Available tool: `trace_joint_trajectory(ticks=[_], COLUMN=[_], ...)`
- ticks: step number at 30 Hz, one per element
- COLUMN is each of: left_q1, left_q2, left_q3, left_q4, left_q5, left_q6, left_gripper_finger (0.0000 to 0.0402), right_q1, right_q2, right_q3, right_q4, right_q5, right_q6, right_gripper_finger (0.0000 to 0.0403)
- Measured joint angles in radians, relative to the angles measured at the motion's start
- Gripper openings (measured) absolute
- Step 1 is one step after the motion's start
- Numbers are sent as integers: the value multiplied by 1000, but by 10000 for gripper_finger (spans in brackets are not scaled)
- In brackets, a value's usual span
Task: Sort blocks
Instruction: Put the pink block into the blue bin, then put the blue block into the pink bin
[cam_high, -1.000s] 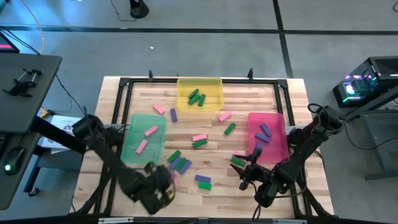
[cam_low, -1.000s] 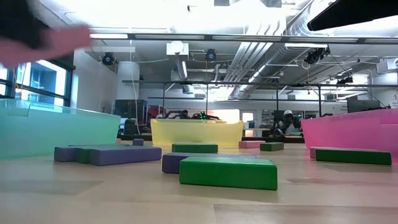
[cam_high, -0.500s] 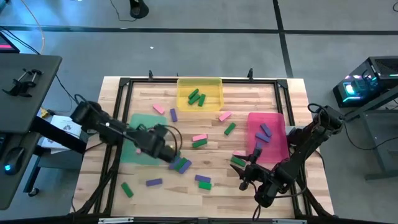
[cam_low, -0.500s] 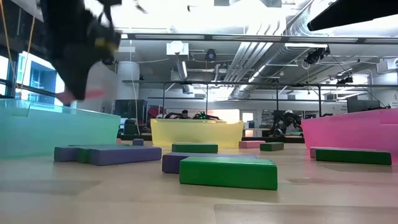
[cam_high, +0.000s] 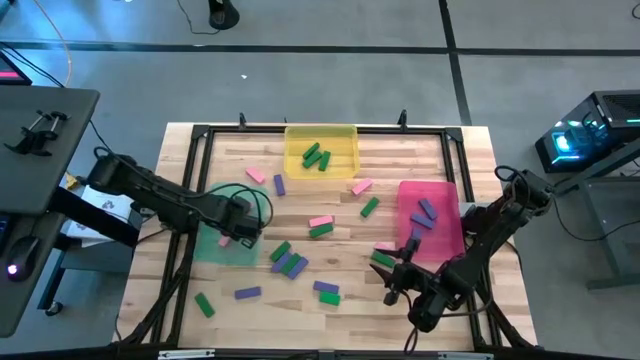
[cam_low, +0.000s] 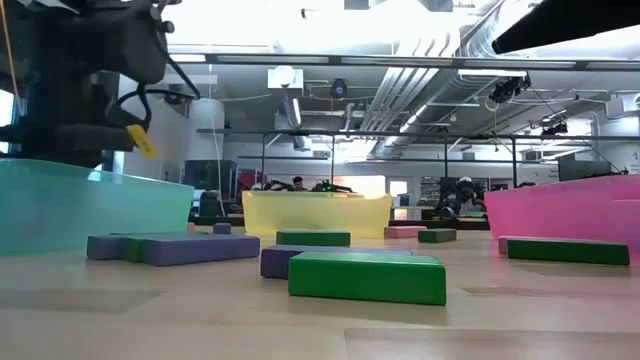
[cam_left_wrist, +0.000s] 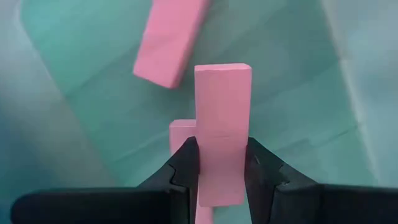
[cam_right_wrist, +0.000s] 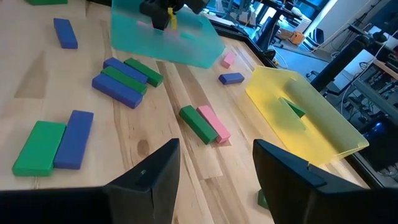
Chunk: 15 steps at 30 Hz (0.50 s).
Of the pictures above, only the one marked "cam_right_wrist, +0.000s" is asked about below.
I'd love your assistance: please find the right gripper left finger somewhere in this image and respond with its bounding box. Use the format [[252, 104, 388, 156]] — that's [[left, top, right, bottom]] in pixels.
[[0, 138, 181, 224]]

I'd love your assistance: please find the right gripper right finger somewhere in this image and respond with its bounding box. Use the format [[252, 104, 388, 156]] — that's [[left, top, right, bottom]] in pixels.
[[252, 139, 398, 224]]

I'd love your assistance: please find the green wooden block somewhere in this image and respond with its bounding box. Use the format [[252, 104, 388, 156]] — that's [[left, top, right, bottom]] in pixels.
[[278, 96, 307, 119], [100, 65, 149, 96], [178, 105, 219, 146], [257, 189, 270, 210], [11, 120, 67, 177], [25, 0, 68, 6], [123, 57, 165, 88]]

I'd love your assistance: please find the green translucent plastic bin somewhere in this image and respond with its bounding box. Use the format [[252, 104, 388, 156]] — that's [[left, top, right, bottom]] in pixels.
[[110, 0, 226, 70]]

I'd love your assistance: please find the yellow translucent plastic bin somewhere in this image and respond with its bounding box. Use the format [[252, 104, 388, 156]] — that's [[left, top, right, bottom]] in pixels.
[[244, 65, 370, 167]]

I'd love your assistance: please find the blue round object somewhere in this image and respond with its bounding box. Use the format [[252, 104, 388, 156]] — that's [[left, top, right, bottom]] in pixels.
[[363, 121, 388, 141]]

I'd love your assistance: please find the small orange object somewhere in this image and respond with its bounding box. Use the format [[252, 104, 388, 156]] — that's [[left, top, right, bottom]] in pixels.
[[287, 30, 306, 46]]

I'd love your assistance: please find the yellow cable tie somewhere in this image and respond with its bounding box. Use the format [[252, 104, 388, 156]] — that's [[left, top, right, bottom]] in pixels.
[[167, 6, 178, 31]]

